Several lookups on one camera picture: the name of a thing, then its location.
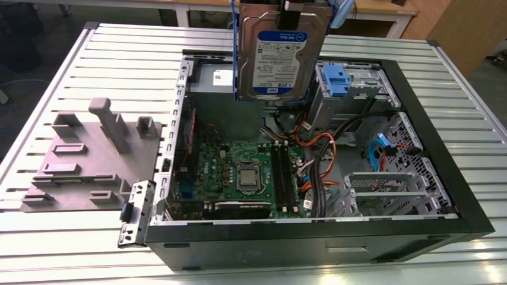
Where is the orange cable bundle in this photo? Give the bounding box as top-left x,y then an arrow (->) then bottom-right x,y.
295,133 -> 341,194

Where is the grey parts rack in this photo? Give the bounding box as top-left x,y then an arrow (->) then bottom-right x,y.
18,97 -> 169,214

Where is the black cable bundle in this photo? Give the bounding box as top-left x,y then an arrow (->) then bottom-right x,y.
307,110 -> 396,217

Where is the metal drive cage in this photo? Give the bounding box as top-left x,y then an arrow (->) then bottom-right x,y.
307,62 -> 400,131

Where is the power wire with black connector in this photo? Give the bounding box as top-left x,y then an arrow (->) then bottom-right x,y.
379,143 -> 421,157

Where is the hard disk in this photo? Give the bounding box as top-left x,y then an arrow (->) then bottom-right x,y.
229,0 -> 332,103

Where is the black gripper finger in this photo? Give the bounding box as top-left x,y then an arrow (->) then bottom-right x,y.
276,0 -> 303,30

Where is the black graphics card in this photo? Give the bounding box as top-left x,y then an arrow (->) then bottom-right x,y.
204,200 -> 273,220

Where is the blue plastic drive latch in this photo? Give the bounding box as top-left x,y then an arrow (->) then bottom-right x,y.
323,64 -> 352,97

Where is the black RAM slot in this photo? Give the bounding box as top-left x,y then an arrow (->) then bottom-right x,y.
271,141 -> 288,213

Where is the CPU socket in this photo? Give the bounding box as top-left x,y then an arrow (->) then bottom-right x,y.
235,161 -> 271,197

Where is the green motherboard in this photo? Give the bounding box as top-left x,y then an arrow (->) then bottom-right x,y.
169,141 -> 313,220

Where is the grey power supply unit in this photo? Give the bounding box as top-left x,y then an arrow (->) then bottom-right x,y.
185,64 -> 265,143

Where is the brown wooden cabinet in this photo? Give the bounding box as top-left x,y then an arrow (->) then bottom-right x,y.
399,0 -> 507,78

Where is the thin red cable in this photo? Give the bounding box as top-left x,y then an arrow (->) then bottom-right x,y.
183,107 -> 197,175

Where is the wooden desk with white frame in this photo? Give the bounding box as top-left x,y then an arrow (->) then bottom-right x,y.
157,0 -> 420,39

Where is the black chair base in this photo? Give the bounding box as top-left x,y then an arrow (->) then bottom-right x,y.
484,44 -> 507,65

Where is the black PC case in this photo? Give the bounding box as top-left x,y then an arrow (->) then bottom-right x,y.
143,49 -> 496,271

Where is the silver CPU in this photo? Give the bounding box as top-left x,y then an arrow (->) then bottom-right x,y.
240,170 -> 263,188

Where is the metal disk bay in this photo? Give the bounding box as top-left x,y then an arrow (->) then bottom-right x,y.
343,170 -> 452,217

